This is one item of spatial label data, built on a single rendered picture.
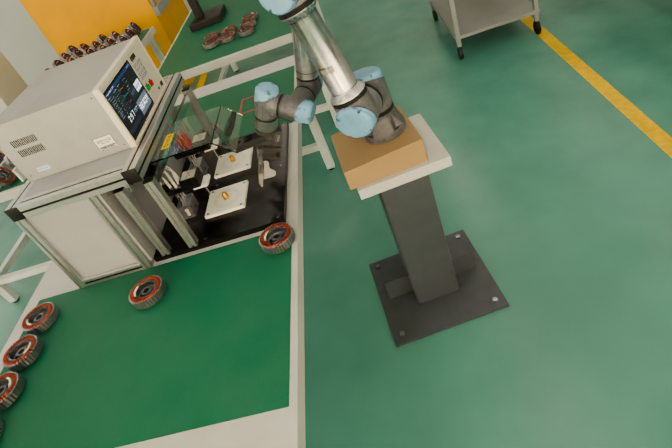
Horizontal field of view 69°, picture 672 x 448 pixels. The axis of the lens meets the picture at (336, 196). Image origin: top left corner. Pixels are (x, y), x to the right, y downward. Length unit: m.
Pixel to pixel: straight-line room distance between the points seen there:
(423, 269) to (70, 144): 1.33
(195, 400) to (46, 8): 4.74
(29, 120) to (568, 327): 1.94
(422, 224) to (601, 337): 0.74
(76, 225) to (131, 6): 3.81
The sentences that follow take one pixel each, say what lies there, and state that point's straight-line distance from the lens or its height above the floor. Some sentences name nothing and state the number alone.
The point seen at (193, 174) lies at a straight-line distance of 1.75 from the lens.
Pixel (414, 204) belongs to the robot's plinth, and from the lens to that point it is 1.79.
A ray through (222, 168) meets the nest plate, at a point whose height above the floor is 0.78.
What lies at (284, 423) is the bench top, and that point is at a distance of 1.18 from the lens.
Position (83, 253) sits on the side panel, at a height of 0.88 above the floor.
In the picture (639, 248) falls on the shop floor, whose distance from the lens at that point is 2.33.
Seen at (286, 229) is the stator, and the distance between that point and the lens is 1.53.
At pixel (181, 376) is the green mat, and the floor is 0.75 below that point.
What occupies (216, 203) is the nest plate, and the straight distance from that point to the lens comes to 1.81.
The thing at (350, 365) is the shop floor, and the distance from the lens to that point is 2.11.
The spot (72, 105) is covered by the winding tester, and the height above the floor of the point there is 1.30.
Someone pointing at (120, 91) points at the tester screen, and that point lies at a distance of 1.69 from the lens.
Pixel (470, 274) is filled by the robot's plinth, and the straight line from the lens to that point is 2.23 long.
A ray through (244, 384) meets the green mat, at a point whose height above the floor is 0.75.
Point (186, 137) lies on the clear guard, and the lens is 1.66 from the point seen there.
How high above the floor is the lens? 1.71
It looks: 36 degrees down
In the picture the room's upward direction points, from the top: 23 degrees counter-clockwise
